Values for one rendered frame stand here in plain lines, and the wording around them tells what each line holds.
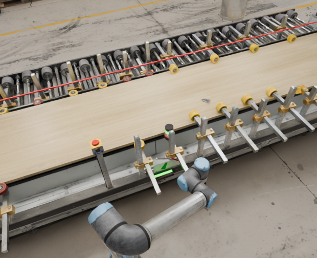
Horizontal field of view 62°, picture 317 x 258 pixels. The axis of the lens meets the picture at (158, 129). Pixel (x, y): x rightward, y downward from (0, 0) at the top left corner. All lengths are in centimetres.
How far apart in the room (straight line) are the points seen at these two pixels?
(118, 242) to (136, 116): 132
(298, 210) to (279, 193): 22
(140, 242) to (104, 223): 16
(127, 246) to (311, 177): 249
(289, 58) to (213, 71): 82
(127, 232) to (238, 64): 214
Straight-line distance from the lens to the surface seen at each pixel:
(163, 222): 121
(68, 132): 223
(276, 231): 282
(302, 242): 287
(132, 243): 111
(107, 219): 113
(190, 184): 150
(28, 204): 232
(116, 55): 308
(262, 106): 214
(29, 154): 221
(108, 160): 216
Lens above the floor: 247
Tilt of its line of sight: 48 degrees down
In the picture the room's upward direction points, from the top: 3 degrees counter-clockwise
